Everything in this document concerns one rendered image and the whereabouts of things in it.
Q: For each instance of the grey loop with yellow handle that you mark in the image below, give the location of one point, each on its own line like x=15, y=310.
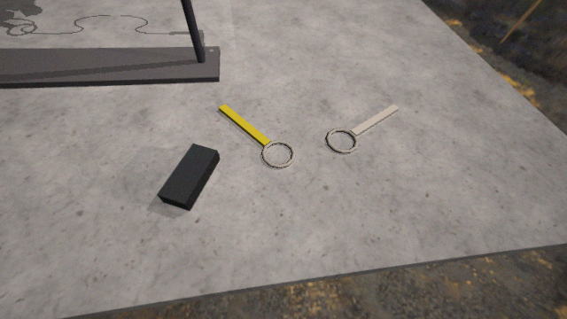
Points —
x=257, y=136

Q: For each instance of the black rectangular block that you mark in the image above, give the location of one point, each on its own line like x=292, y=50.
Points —
x=184, y=185

